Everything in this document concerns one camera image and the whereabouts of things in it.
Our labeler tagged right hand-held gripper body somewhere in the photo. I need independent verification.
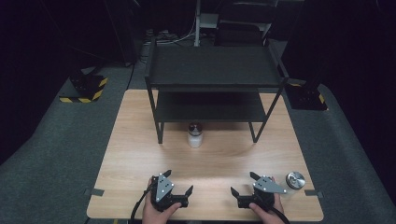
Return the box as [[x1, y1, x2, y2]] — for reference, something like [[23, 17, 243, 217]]
[[237, 175, 288, 213]]

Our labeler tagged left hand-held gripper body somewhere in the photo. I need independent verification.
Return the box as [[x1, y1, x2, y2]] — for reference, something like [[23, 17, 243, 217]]
[[150, 173, 191, 213]]

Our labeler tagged glass jar with metal lid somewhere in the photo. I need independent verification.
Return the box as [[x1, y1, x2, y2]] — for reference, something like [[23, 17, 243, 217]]
[[285, 171, 306, 190]]

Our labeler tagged small white jar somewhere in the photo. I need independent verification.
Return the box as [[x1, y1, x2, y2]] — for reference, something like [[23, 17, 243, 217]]
[[187, 121, 205, 148]]

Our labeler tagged black two-tier metal rack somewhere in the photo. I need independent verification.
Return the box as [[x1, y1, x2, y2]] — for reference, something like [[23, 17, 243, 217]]
[[144, 37, 290, 145]]

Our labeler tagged person's left hand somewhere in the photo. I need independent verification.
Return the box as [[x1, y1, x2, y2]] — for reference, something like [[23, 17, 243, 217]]
[[142, 176, 182, 224]]

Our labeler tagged person's right hand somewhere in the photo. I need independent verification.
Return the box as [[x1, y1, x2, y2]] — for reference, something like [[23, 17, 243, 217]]
[[248, 176, 286, 224]]

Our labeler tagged grey tape piece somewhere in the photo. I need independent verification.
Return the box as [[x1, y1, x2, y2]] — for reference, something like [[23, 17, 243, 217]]
[[304, 189, 325, 199], [83, 188, 106, 198]]

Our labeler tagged black striped-edge stand base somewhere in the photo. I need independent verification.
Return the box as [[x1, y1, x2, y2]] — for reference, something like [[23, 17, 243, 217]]
[[284, 78, 330, 112], [59, 69, 109, 105]]

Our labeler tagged black office chair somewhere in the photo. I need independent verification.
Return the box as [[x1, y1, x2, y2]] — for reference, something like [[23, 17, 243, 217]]
[[214, 0, 279, 48]]

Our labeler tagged white metal pole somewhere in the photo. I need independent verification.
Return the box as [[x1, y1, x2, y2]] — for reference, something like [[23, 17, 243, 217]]
[[193, 0, 202, 48]]

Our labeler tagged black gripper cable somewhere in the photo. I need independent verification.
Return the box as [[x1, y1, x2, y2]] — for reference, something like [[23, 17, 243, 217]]
[[130, 184, 157, 224], [269, 206, 291, 224]]

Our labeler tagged bundle of floor cables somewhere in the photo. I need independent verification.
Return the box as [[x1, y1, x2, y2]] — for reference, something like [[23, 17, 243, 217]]
[[143, 29, 196, 45]]

